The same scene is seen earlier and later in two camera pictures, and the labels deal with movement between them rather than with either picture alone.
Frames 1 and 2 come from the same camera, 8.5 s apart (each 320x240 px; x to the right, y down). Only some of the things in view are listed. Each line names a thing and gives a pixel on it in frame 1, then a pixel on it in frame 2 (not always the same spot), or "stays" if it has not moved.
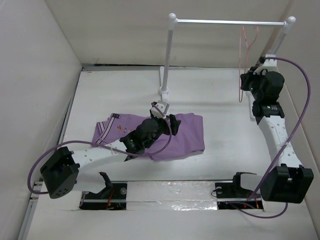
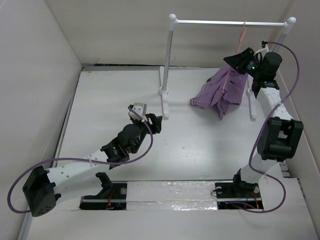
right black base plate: [231, 195] stays
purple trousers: [179, 134] to [224, 88]
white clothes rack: [289, 23] stays
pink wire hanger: [248, 46] to [243, 33]
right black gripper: [246, 77] to [238, 60]
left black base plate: [114, 197] stays
